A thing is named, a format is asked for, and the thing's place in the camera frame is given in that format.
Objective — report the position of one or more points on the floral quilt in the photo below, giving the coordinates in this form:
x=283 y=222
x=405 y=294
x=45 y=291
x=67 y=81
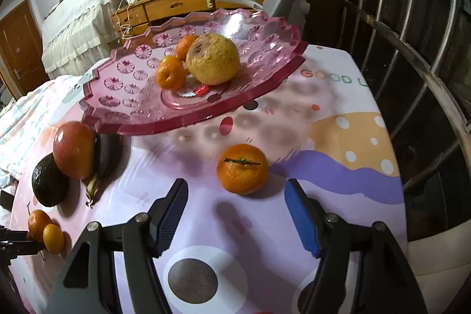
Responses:
x=22 y=126

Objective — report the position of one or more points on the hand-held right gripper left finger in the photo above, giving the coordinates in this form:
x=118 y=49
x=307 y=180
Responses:
x=171 y=218

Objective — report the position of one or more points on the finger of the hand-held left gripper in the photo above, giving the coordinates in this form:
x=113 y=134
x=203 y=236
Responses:
x=5 y=200
x=16 y=246

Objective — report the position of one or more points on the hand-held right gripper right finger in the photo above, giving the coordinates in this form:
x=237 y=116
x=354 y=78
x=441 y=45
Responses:
x=301 y=218

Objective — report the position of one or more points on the blackened overripe banana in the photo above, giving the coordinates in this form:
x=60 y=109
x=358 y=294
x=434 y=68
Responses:
x=108 y=155

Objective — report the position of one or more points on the dark green avocado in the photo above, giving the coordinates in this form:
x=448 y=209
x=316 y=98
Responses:
x=48 y=183

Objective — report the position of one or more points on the small orange tangerine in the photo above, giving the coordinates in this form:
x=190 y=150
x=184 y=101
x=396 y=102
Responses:
x=38 y=222

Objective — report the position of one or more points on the red apple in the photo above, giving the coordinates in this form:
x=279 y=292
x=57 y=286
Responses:
x=73 y=150

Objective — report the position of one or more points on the brown wooden door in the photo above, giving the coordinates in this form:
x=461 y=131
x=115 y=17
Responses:
x=18 y=49

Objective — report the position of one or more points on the wooden desk with drawers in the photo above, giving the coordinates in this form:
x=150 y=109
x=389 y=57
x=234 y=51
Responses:
x=173 y=5

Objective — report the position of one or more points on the cartoon printed tablecloth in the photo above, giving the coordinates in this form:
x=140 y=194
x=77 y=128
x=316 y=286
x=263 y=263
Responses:
x=206 y=225

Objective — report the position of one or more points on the pink glass fruit plate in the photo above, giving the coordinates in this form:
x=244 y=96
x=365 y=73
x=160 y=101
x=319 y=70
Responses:
x=140 y=93

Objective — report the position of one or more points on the small yellow-orange kumquat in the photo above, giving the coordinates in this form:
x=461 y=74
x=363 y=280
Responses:
x=53 y=238

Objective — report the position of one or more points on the lace covered cabinet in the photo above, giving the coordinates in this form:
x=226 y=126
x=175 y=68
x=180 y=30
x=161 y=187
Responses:
x=77 y=23

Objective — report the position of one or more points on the cream leaf print curtain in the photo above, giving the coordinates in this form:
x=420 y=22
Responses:
x=438 y=255

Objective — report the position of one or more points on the metal window grille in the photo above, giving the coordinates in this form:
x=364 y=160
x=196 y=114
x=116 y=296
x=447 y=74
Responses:
x=430 y=73

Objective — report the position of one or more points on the large tangerine with stem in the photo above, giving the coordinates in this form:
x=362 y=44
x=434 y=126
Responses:
x=241 y=170

